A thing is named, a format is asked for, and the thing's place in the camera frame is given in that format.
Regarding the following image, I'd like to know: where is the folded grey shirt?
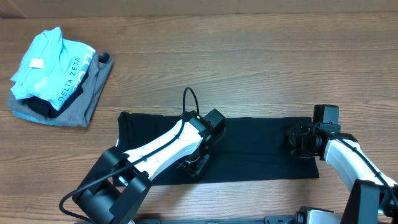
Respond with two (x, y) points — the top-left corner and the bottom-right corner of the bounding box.
(7, 52), (113, 128)

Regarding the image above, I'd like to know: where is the black t-shirt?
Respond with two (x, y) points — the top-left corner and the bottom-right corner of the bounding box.
(118, 112), (319, 185)

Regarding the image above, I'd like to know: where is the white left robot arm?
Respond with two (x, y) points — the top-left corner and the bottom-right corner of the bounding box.
(72, 110), (225, 224)

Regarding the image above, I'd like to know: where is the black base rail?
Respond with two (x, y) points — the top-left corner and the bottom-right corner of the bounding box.
(128, 215), (294, 224)

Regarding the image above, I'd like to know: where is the folded black shirt in stack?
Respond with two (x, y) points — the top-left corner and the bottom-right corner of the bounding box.
(22, 70), (90, 119)

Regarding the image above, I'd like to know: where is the folded light blue shirt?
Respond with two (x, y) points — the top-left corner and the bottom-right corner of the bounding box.
(11, 27), (96, 111)

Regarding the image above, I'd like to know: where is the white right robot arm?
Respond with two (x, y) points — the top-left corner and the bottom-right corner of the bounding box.
(287, 105), (397, 224)

